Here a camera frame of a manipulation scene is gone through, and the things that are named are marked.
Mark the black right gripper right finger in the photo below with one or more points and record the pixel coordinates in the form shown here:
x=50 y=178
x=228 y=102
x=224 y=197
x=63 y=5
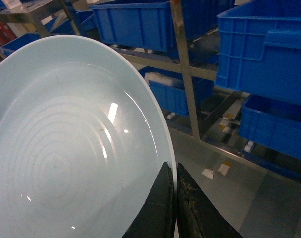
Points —
x=197 y=217

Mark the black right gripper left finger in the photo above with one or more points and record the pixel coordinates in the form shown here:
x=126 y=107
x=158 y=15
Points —
x=156 y=217

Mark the light blue round plate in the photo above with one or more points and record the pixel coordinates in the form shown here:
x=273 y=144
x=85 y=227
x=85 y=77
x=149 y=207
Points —
x=82 y=140

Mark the stainless steel shelf rack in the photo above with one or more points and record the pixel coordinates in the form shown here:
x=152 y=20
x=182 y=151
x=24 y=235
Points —
x=33 y=12

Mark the blue crate lower shelf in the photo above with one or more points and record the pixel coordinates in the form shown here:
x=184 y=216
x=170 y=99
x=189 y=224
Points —
x=172 y=96

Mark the blue crate shelf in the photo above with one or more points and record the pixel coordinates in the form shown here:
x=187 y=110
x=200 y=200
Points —
x=172 y=96
x=136 y=23

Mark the blue crate upper shelf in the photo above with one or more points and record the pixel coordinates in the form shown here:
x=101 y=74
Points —
x=136 y=23

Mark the blue crate lower right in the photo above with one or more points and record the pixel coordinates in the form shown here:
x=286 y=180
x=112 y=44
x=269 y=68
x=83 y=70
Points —
x=273 y=124

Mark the large blue crate right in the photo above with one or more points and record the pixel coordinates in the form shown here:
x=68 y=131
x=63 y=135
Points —
x=260 y=49

